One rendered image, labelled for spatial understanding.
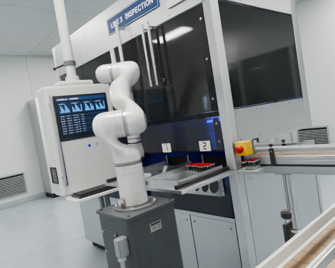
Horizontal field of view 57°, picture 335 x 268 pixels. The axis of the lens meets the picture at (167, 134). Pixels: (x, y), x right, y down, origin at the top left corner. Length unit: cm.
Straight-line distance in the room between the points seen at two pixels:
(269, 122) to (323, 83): 439
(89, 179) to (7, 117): 468
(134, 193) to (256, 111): 92
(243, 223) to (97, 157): 113
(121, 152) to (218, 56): 75
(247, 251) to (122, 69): 118
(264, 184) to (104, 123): 106
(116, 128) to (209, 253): 109
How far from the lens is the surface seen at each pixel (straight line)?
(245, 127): 179
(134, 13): 223
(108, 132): 130
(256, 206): 187
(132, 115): 129
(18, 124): 684
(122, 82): 150
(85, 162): 225
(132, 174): 130
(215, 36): 171
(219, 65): 168
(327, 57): 632
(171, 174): 178
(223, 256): 198
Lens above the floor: 122
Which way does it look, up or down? 3 degrees down
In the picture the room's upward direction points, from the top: 9 degrees counter-clockwise
